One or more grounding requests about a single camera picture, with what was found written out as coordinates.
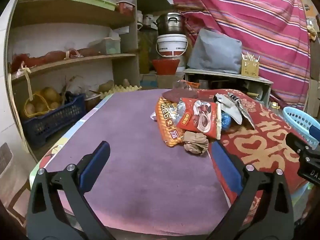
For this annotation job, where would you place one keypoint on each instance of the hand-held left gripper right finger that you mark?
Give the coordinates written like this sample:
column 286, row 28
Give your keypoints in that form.
column 226, row 165

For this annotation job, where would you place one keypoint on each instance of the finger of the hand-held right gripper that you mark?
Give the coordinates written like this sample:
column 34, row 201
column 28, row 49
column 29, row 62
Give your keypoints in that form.
column 296, row 143
column 315, row 135

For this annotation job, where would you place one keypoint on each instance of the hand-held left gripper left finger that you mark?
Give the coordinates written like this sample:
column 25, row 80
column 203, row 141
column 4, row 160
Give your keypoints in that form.
column 96, row 160

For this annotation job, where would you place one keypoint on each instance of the light blue plastic basket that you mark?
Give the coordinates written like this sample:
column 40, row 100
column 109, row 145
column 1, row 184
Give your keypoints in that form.
column 295, row 117

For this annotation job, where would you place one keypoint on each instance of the brown paper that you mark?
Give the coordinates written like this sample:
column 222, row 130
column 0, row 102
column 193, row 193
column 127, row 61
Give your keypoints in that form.
column 196, row 142

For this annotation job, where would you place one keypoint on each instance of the blue foil ball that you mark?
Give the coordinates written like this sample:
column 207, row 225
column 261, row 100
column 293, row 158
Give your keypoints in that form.
column 225, row 121

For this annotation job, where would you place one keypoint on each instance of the grey patterned wrapper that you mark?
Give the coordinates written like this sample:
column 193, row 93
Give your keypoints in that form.
column 246, row 115

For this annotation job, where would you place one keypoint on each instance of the red snack packet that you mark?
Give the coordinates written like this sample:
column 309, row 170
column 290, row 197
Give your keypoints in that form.
column 200, row 117

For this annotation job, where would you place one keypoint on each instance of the grey white sock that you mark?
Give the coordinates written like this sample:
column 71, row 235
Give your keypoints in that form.
column 231, row 107

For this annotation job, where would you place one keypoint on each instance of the orange snack packet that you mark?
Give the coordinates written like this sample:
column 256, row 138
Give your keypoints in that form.
column 166, row 127

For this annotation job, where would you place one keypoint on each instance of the dark red scouring pad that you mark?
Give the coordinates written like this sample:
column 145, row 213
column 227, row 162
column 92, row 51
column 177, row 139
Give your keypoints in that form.
column 178, row 95

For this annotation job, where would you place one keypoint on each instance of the red patterned towel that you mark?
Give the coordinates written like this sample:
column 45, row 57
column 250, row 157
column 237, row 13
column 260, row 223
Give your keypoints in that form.
column 262, row 142

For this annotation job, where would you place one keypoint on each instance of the purple towel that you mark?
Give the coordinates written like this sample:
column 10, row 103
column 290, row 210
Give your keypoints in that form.
column 130, row 180

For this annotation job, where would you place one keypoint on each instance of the printed table sheet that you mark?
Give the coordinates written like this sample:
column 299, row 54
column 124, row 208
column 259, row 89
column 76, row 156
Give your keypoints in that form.
column 55, row 150

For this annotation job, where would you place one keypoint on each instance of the small oil bottle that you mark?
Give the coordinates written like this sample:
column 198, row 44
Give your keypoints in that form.
column 276, row 105

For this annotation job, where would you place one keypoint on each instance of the blue plastic crate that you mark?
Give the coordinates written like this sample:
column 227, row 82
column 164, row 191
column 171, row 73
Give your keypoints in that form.
column 55, row 122

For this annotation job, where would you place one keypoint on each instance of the small woven basket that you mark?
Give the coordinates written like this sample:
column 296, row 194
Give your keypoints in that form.
column 92, row 102

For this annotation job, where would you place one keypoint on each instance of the wooden rolling pin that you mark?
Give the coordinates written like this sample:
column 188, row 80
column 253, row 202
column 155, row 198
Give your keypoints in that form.
column 253, row 94

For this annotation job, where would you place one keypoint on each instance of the potato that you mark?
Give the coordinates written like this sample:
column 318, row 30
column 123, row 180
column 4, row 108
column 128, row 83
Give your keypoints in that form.
column 106, row 86
column 125, row 82

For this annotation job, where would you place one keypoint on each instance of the yellow egg tray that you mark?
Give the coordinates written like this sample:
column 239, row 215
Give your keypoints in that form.
column 125, row 89

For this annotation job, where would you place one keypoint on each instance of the yellow mesh bag of potatoes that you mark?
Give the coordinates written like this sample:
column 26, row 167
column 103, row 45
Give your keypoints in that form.
column 48, row 95

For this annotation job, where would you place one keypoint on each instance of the yellow utensil holder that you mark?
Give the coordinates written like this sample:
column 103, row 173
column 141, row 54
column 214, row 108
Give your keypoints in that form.
column 250, row 68

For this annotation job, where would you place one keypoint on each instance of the low wooden cabinet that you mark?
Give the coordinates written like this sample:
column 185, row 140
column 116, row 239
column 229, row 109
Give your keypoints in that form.
column 225, row 76

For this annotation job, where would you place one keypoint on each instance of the cardboard box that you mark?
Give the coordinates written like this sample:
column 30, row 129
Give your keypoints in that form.
column 162, row 81

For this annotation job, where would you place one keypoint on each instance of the plain white bucket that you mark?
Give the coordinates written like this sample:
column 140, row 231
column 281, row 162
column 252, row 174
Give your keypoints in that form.
column 181, row 63

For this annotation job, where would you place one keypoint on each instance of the red mesh bag sweet potatoes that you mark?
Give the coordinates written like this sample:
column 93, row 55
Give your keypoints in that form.
column 52, row 56

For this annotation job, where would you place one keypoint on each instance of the grey fabric cover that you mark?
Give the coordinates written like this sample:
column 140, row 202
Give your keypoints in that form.
column 215, row 52

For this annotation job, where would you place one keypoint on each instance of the clear plastic container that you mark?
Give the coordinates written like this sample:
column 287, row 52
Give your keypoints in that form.
column 107, row 46

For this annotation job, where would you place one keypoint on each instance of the red plastic basket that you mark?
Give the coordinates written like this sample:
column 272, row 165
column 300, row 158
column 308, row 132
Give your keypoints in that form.
column 165, row 66

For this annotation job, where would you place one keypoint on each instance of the large oil bottle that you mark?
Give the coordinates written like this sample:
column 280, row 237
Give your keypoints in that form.
column 145, row 52

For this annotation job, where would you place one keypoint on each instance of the cardboard sheet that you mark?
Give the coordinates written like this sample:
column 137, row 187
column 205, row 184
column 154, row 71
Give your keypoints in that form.
column 308, row 5

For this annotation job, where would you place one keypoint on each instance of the white bucket red label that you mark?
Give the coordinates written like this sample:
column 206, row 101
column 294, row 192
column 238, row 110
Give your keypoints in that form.
column 171, row 45

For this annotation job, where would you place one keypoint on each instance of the pink striped cloth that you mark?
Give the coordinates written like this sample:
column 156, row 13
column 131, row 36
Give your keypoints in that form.
column 250, row 17

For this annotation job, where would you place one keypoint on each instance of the steel pot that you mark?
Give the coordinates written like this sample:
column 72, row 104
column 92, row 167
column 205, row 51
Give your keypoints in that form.
column 170, row 23

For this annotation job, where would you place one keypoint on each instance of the wooden shelf unit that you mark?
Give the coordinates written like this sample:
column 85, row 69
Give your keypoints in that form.
column 62, row 11

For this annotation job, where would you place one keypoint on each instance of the small red basket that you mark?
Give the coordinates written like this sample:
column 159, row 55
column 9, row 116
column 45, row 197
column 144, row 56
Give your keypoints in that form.
column 125, row 7

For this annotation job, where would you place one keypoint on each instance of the green plastic tray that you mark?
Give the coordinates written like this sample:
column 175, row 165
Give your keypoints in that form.
column 92, row 1

